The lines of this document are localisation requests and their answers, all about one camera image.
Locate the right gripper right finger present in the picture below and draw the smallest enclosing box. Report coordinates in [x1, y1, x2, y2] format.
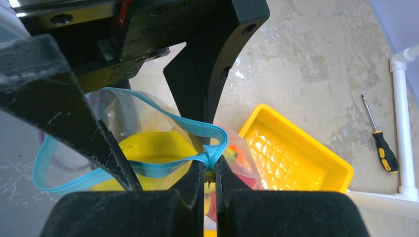
[215, 157, 370, 237]

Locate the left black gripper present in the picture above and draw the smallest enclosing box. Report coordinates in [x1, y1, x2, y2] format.
[0, 0, 197, 192]

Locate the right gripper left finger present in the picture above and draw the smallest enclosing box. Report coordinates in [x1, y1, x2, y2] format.
[41, 161, 205, 237]

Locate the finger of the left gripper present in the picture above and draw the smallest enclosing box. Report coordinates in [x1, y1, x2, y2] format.
[163, 0, 270, 123]

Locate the yellow banana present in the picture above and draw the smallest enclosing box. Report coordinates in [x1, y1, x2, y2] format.
[88, 130, 204, 192]

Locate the clear zip top bag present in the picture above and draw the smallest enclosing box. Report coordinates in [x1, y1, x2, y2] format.
[32, 87, 266, 237]

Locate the red apple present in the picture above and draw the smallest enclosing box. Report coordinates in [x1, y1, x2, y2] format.
[236, 170, 263, 190]

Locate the orange yellow mango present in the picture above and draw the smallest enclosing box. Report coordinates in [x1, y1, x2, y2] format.
[226, 146, 248, 171]

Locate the yellow plastic tray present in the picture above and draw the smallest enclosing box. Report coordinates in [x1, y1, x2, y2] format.
[239, 104, 354, 193]

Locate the black yellow screwdriver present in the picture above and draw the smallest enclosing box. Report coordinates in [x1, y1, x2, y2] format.
[361, 94, 399, 173]

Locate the white pvc pipe frame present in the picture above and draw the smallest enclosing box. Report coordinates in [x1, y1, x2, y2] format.
[346, 45, 419, 219]

